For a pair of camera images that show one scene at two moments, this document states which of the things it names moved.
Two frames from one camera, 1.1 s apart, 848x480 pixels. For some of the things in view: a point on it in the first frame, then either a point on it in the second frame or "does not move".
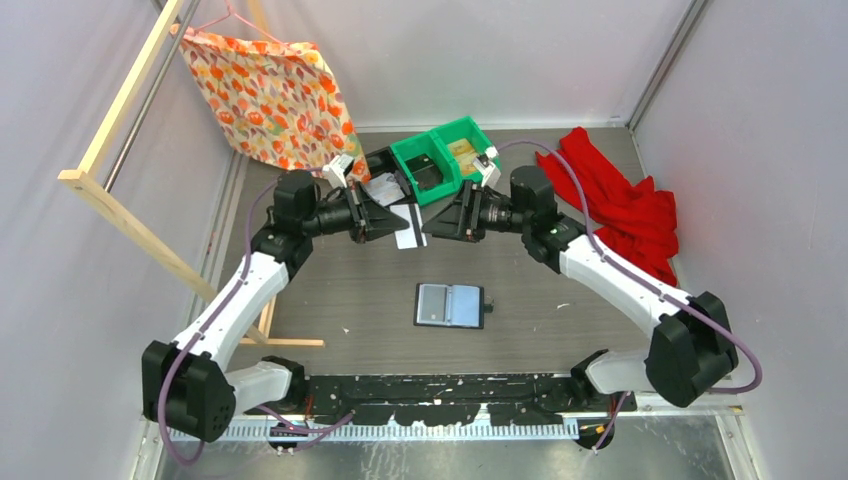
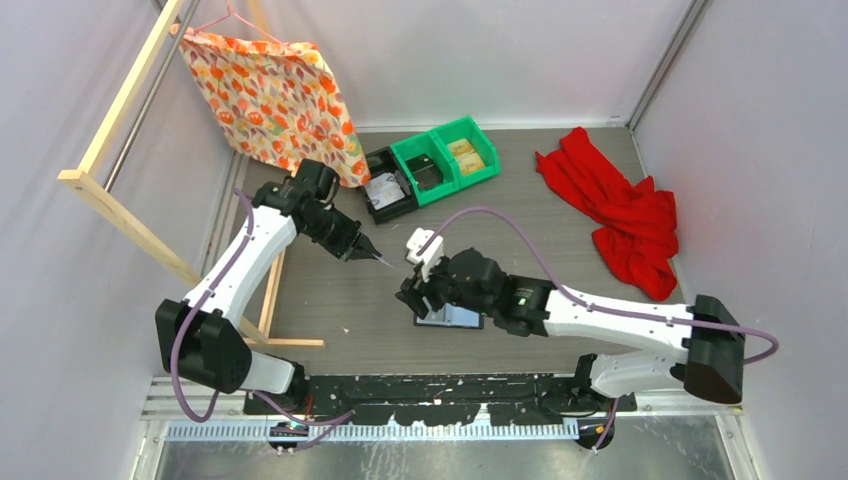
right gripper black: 462,217 to 410,293
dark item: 427,174 does not move
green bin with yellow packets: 464,141 does not move
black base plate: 538,399 does not move
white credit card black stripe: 411,237 to 385,262
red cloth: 635,222 does not move
